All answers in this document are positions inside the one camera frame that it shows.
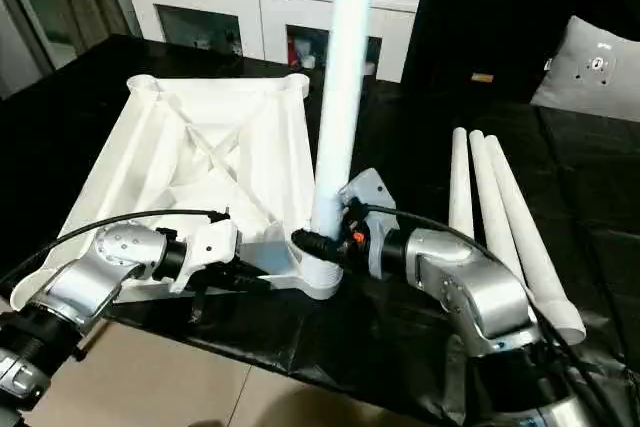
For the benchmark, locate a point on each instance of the white plastic table top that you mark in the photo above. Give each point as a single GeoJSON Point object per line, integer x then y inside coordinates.
{"type": "Point", "coordinates": [165, 147]}

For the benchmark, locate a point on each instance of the white plastic table leg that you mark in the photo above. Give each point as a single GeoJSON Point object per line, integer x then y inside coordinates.
{"type": "Point", "coordinates": [460, 182]}
{"type": "Point", "coordinates": [345, 72]}
{"type": "Point", "coordinates": [525, 237]}
{"type": "Point", "coordinates": [487, 187]}

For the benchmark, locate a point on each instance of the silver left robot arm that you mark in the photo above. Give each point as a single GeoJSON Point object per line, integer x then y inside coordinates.
{"type": "Point", "coordinates": [90, 277]}

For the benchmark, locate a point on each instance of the black work mat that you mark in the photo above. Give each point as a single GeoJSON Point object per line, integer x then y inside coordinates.
{"type": "Point", "coordinates": [575, 197]}

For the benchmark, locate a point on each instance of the black speaker box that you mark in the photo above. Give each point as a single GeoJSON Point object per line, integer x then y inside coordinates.
{"type": "Point", "coordinates": [475, 12]}

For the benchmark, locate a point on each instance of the grey cushion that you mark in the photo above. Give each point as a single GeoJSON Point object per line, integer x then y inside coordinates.
{"type": "Point", "coordinates": [590, 67]}

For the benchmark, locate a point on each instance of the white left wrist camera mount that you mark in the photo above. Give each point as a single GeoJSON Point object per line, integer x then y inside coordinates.
{"type": "Point", "coordinates": [215, 242]}

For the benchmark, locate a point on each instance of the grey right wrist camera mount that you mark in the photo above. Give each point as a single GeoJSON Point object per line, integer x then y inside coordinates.
{"type": "Point", "coordinates": [370, 187]}

